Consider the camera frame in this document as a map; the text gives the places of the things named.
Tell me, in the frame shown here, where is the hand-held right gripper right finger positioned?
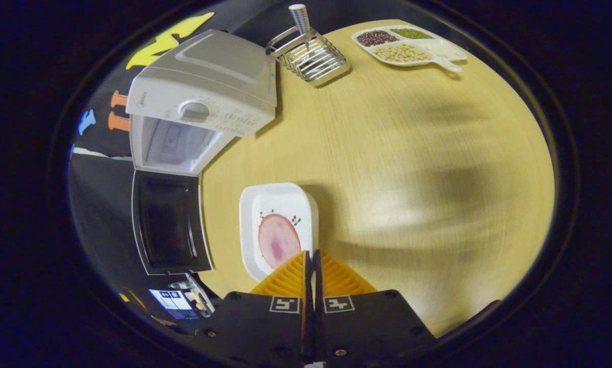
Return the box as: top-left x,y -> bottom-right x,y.
314,249 -> 438,368

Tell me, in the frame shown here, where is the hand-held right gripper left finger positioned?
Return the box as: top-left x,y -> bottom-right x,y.
195,249 -> 315,368

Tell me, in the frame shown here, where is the pink round meat slice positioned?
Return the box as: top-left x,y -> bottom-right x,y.
258,214 -> 302,270

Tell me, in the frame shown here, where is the white square plate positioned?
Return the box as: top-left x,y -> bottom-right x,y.
239,182 -> 319,283

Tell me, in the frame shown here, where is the white microwave oven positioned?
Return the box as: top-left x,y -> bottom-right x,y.
126,29 -> 277,277

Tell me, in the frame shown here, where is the pile of yellow soybeans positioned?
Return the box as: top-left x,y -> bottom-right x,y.
375,43 -> 432,63

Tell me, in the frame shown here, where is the white sectioned dish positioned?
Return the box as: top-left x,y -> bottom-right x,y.
352,25 -> 467,73

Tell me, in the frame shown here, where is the pile of dark red beans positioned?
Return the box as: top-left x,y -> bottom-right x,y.
357,30 -> 398,47

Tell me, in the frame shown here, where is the pile of green beans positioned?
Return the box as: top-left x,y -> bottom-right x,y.
390,28 -> 434,40

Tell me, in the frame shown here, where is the blue striped cylinder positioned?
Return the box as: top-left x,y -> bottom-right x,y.
289,4 -> 312,36

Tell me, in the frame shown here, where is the metal wire rack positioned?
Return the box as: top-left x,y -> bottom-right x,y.
265,27 -> 351,86

